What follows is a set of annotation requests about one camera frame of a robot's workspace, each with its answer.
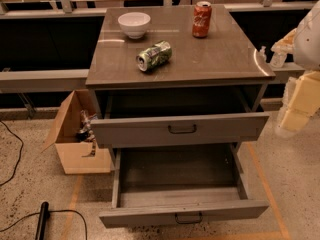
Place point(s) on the grey drawer cabinet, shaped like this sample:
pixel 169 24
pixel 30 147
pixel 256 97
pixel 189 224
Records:
pixel 220 74

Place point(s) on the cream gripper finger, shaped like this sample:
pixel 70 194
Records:
pixel 301 100
pixel 286 44

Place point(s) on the black cylindrical floor plug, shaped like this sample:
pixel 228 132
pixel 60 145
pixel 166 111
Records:
pixel 43 216

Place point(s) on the grey lower open drawer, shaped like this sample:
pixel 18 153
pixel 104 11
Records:
pixel 179 185

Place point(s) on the clear sanitizer pump bottle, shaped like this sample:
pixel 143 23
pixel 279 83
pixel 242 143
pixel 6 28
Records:
pixel 278 59

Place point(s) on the grey upper open drawer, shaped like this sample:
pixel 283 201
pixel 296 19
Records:
pixel 179 130

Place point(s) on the crumpled wrappers in box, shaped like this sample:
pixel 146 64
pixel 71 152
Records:
pixel 85 134

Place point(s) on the red coke can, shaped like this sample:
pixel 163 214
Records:
pixel 201 19

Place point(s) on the white ceramic bowl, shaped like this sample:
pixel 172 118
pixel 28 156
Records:
pixel 134 24

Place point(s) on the grey open drawer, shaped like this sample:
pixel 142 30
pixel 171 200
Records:
pixel 179 185
pixel 179 130

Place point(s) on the small clear pump bottle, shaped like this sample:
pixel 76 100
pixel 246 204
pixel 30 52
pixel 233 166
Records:
pixel 262 51

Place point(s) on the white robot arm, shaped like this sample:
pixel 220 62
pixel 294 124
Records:
pixel 306 48

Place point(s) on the open cardboard box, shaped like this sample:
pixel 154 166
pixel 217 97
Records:
pixel 76 157

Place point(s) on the green crushed soda can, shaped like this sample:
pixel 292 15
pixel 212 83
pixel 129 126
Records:
pixel 154 56

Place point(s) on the grey metal railing shelf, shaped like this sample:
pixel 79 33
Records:
pixel 43 81

